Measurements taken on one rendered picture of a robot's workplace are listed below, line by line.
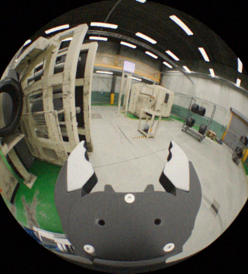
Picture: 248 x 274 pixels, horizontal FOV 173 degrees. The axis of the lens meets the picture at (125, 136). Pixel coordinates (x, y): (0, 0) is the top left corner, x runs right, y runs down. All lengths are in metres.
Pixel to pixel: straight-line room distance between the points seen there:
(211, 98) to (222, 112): 1.83
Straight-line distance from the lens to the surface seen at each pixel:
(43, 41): 1.11
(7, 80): 1.10
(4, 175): 1.82
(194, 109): 4.67
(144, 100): 4.35
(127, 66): 4.29
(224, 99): 10.54
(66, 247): 0.57
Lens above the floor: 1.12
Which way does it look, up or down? 29 degrees down
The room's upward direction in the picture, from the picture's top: 9 degrees clockwise
